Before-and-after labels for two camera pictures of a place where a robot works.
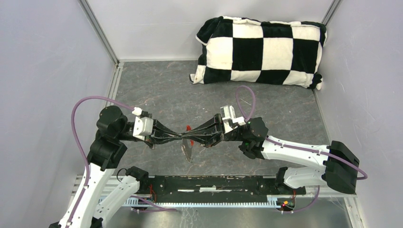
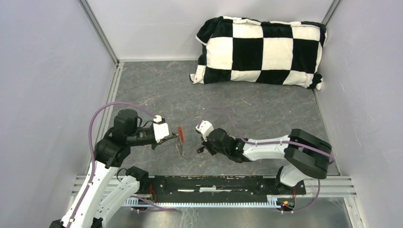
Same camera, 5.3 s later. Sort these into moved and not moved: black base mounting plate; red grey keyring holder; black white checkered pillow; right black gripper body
Moved: red grey keyring holder; right black gripper body
Not moved: black white checkered pillow; black base mounting plate
